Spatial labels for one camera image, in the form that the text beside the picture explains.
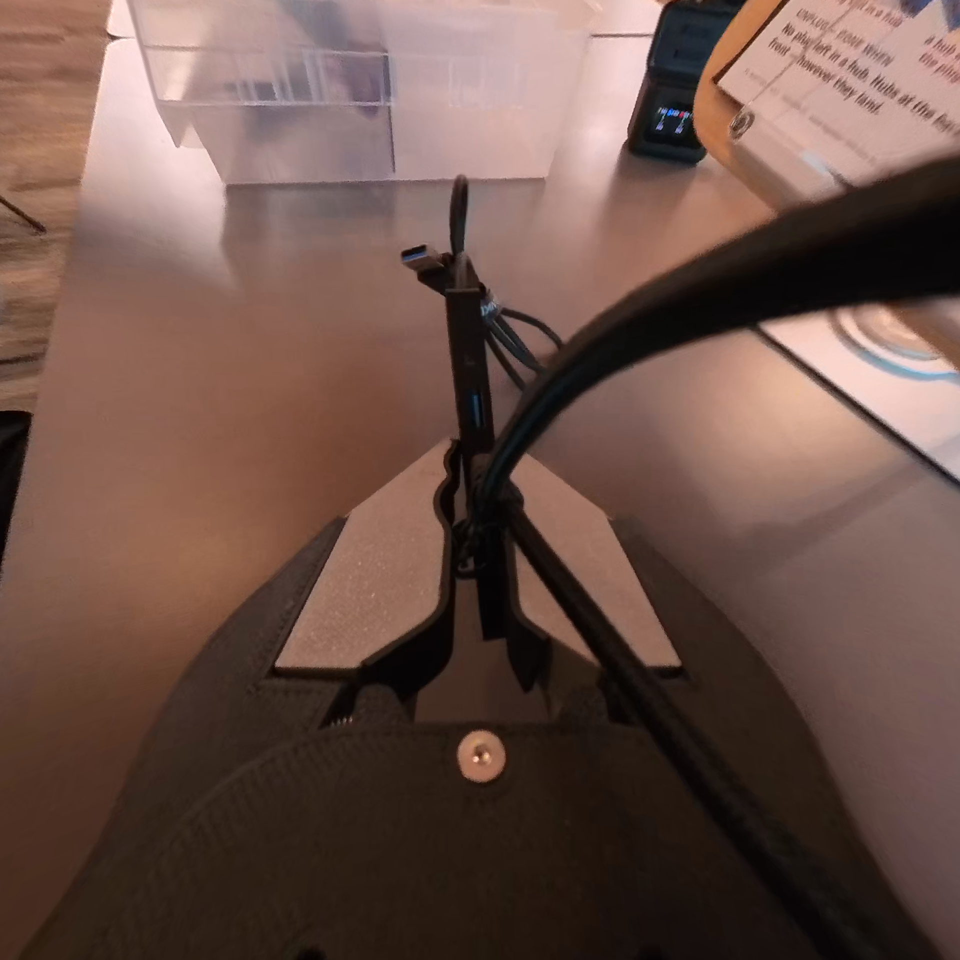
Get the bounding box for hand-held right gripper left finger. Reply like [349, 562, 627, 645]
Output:
[273, 438, 460, 700]

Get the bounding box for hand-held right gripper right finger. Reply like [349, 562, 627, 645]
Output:
[495, 450, 684, 693]

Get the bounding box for black braided cable orange plugs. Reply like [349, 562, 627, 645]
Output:
[450, 161, 960, 960]

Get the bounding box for black hub cable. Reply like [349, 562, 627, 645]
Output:
[401, 174, 564, 391]

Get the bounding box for white stand base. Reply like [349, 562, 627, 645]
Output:
[757, 300, 960, 481]

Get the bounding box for clear plastic box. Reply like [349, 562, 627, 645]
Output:
[127, 0, 601, 185]

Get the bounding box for wooden sign board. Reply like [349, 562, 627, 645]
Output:
[693, 0, 960, 207]

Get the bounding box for black charger with display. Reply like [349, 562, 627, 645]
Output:
[628, 0, 744, 162]

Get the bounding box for printed instruction sheet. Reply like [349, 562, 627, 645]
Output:
[712, 0, 960, 189]

